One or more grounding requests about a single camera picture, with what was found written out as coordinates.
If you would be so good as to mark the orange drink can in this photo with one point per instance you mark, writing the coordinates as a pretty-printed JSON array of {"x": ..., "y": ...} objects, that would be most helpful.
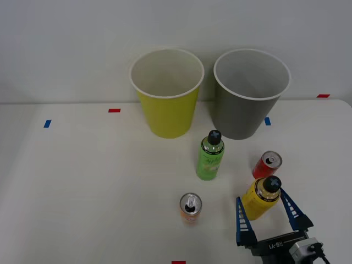
[{"x": 190, "y": 213}]

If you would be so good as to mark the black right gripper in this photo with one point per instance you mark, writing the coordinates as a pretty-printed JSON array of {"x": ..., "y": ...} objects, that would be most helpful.
[{"x": 275, "y": 244}]

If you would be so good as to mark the yellow-green plastic waste bin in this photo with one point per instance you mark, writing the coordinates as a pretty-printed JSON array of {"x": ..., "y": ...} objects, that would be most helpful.
[{"x": 167, "y": 115}]

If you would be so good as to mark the green plastic bottle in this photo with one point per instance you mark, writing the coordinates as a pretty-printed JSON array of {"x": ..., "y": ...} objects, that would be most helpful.
[{"x": 209, "y": 162}]

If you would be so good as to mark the grey plastic waste bin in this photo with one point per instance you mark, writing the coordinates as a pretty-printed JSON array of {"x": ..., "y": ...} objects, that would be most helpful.
[{"x": 242, "y": 115}]

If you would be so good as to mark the yellow plastic bottle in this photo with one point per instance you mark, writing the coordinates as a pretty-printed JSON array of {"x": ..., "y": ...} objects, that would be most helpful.
[{"x": 257, "y": 203}]

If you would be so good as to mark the red drink can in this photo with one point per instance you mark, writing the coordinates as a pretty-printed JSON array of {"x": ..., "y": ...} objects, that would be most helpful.
[{"x": 259, "y": 167}]

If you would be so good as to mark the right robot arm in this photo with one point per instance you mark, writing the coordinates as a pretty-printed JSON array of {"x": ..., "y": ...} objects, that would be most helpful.
[{"x": 302, "y": 248}]

